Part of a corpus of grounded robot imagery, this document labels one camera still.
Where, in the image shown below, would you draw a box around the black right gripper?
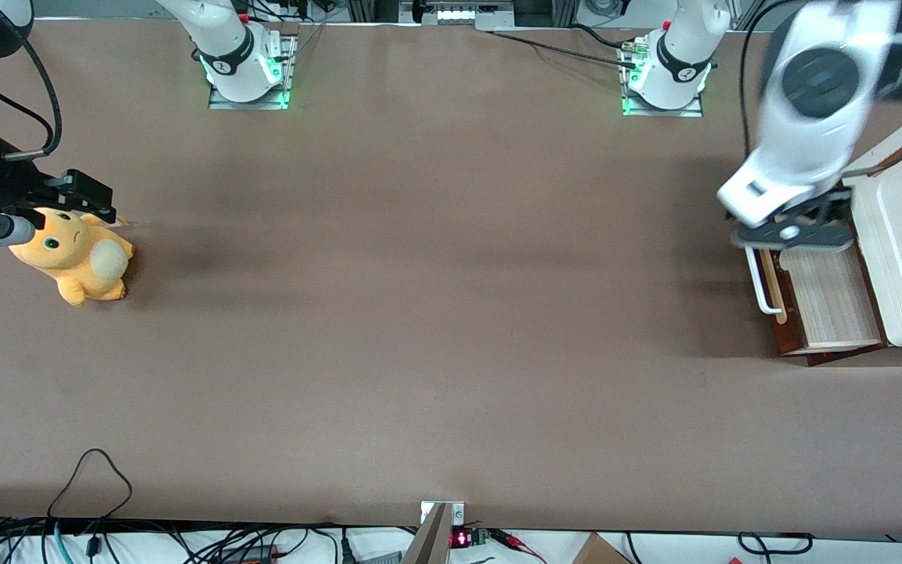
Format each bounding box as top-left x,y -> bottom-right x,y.
0,135 -> 117,226

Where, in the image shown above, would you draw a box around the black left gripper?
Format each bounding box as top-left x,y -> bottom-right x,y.
799,188 -> 853,227

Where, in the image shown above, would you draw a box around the dark brown wooden drawer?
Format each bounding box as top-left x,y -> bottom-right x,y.
745,239 -> 888,360

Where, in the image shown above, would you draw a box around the white drawer handle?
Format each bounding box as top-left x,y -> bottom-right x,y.
745,244 -> 786,316

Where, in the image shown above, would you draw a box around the orange plush toy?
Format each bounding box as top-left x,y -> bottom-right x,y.
9,205 -> 136,308

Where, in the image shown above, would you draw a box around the orange wooden strip on cabinet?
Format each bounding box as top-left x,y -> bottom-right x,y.
866,139 -> 902,178

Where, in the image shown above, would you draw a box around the black power adapter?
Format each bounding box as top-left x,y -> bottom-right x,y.
220,544 -> 281,564

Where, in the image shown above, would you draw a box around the brown cardboard box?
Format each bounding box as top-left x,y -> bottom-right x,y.
572,533 -> 634,564

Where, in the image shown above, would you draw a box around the red and black clip leads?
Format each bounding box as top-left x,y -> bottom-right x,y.
489,528 -> 547,564

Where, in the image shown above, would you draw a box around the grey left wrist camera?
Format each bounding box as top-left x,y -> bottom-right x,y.
731,222 -> 853,253

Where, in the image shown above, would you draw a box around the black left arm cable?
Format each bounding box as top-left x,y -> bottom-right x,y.
738,0 -> 793,162

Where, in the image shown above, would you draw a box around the black looped cable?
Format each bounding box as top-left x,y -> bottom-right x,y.
47,448 -> 134,522

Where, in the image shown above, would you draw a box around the black cable to arm base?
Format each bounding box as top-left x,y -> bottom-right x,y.
490,25 -> 641,68

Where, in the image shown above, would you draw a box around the black cable loop on white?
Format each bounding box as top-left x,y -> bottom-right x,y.
737,531 -> 814,555

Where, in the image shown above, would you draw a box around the aluminium frame structure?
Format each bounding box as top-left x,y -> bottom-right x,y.
345,0 -> 579,32

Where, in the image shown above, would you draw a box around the small metal bracket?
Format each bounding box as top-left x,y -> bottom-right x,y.
420,501 -> 467,527

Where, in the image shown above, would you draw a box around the grey metal post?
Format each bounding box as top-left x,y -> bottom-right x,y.
400,503 -> 452,564

